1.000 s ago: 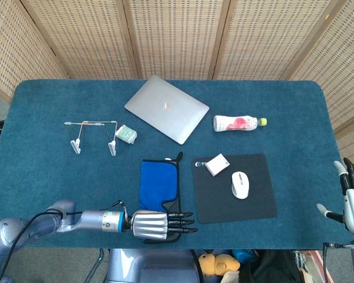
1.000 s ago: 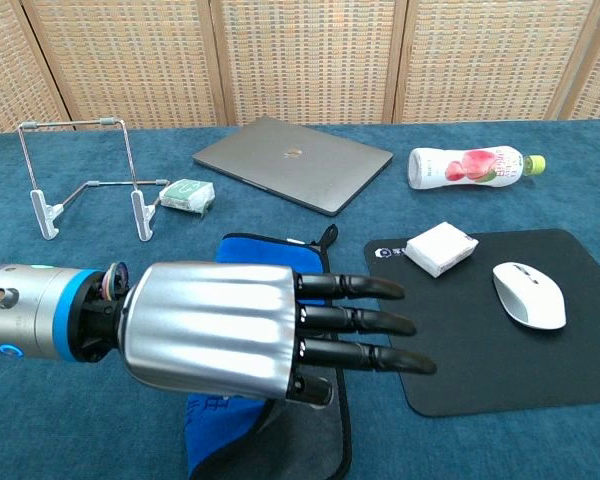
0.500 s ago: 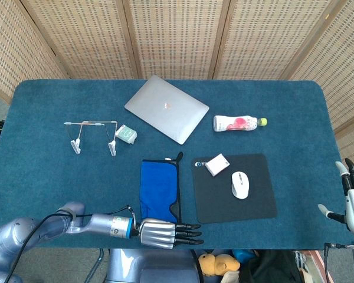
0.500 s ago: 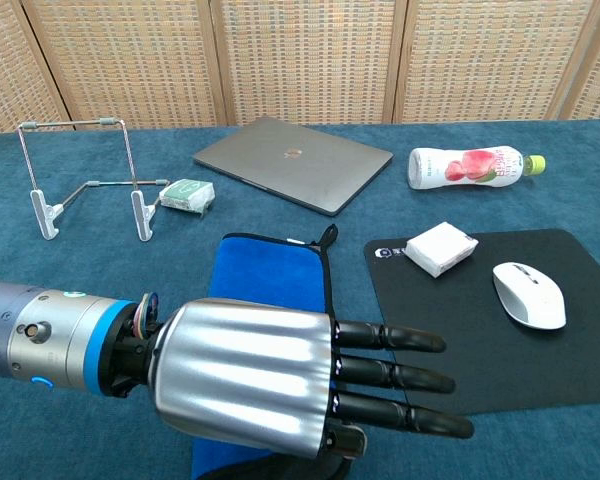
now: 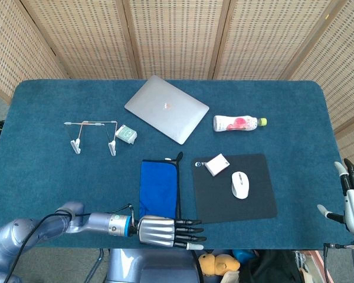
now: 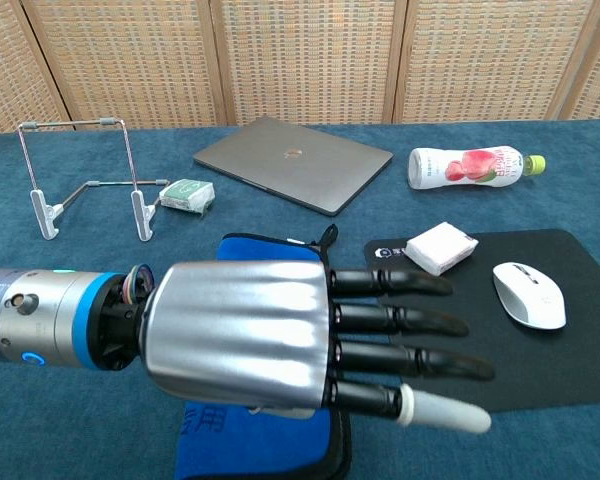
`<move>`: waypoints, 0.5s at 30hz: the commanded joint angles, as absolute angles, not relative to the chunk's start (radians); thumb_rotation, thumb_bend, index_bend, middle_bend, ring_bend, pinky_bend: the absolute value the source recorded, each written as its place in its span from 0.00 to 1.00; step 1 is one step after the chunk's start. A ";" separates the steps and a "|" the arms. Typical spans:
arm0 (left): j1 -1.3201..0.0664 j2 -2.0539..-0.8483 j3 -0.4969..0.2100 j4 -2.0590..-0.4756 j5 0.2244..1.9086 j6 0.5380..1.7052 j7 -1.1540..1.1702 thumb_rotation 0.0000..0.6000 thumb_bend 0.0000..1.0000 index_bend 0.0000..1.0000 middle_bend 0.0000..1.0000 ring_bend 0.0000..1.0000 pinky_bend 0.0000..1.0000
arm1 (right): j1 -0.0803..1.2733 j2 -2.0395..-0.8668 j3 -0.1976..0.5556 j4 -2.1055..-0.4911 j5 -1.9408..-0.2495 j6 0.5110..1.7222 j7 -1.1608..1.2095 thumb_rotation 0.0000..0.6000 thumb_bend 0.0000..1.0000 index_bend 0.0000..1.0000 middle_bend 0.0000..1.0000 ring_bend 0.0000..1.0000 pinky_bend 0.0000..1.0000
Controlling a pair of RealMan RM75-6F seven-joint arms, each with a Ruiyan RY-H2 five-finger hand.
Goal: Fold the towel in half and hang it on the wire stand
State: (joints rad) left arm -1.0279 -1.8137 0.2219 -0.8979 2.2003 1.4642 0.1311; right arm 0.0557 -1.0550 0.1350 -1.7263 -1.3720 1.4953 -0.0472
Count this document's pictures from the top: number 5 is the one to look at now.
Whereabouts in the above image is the dark cable under table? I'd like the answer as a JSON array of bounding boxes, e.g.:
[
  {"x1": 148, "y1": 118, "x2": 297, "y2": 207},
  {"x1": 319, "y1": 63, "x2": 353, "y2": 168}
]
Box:
[{"x1": 85, "y1": 249, "x2": 106, "y2": 283}]

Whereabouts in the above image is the black mouse pad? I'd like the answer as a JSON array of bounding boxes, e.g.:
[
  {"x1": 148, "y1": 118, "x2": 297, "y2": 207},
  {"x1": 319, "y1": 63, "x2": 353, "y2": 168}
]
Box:
[{"x1": 192, "y1": 153, "x2": 278, "y2": 225}]

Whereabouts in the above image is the yellow plush toy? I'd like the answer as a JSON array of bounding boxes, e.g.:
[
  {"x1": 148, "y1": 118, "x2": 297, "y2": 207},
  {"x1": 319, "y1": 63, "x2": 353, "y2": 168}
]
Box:
[{"x1": 198, "y1": 252, "x2": 241, "y2": 278}]

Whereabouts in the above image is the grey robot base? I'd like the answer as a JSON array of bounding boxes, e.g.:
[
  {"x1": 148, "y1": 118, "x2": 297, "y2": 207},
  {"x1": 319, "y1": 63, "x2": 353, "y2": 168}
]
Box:
[{"x1": 106, "y1": 249, "x2": 201, "y2": 283}]

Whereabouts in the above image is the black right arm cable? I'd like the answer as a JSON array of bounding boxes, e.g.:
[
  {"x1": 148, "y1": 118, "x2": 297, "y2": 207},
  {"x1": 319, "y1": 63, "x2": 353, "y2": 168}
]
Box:
[{"x1": 323, "y1": 241, "x2": 354, "y2": 283}]

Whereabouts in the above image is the blue object under table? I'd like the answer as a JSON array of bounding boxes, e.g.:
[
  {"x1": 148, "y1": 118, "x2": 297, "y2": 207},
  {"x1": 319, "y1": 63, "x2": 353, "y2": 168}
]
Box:
[{"x1": 232, "y1": 249, "x2": 257, "y2": 263}]

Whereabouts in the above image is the white tissue pack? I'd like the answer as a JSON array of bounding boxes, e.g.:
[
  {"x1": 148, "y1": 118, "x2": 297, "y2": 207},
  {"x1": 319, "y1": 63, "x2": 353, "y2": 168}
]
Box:
[{"x1": 204, "y1": 153, "x2": 230, "y2": 177}]

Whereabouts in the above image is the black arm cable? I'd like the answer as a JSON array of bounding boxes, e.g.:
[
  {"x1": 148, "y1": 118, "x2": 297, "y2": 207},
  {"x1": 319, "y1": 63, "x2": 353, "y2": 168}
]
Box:
[
  {"x1": 4, "y1": 203, "x2": 136, "y2": 283},
  {"x1": 323, "y1": 241, "x2": 354, "y2": 283}
]

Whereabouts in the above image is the wicker folding screen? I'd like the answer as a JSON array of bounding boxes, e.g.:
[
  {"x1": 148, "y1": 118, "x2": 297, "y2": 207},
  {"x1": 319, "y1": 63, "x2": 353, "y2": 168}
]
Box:
[{"x1": 0, "y1": 0, "x2": 354, "y2": 169}]

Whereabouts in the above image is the white bottle peach label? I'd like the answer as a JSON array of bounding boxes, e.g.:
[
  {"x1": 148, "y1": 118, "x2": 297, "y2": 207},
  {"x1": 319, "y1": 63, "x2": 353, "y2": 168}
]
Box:
[{"x1": 213, "y1": 114, "x2": 268, "y2": 133}]

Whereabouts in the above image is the silver metal wire stand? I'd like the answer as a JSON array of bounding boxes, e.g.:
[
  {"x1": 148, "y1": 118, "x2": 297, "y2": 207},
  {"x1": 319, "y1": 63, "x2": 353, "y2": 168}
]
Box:
[{"x1": 63, "y1": 119, "x2": 119, "y2": 157}]

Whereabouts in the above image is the striped sneaker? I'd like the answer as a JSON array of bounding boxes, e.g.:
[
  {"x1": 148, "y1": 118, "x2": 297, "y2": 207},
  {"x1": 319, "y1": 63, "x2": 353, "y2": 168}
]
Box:
[{"x1": 293, "y1": 250, "x2": 309, "y2": 274}]

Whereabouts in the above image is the black bag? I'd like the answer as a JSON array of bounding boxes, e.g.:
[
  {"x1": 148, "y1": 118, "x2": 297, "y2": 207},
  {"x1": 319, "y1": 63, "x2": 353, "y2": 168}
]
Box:
[{"x1": 238, "y1": 249, "x2": 301, "y2": 283}]

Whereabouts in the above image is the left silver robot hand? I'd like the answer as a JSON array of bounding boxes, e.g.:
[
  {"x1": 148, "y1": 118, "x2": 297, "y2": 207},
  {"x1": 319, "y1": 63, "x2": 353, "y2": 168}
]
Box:
[{"x1": 135, "y1": 215, "x2": 208, "y2": 251}]

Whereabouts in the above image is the blue cloth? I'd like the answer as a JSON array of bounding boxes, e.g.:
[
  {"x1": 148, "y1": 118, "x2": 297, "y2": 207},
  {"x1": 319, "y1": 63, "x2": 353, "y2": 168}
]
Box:
[{"x1": 138, "y1": 152, "x2": 184, "y2": 221}]

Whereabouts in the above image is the white computer mouse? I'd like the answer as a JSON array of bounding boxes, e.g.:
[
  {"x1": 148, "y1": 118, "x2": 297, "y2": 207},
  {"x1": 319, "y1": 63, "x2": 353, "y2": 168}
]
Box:
[{"x1": 231, "y1": 171, "x2": 250, "y2": 200}]

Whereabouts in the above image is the green tissue pack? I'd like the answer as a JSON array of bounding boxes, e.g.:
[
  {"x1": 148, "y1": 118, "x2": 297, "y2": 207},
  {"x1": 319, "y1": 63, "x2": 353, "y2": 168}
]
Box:
[{"x1": 114, "y1": 124, "x2": 138, "y2": 145}]

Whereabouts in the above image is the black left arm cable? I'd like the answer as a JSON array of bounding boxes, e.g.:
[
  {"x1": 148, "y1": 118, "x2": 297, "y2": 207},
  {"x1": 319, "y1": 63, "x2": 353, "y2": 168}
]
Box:
[{"x1": 4, "y1": 203, "x2": 136, "y2": 283}]

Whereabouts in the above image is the grey laptop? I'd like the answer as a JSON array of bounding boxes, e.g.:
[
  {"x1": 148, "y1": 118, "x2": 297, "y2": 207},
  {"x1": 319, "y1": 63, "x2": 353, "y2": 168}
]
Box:
[{"x1": 124, "y1": 74, "x2": 210, "y2": 146}]

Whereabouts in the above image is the teal carpet table cover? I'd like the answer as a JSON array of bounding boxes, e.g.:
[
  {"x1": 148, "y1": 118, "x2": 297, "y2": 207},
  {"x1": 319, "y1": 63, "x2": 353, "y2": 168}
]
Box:
[{"x1": 0, "y1": 78, "x2": 353, "y2": 251}]

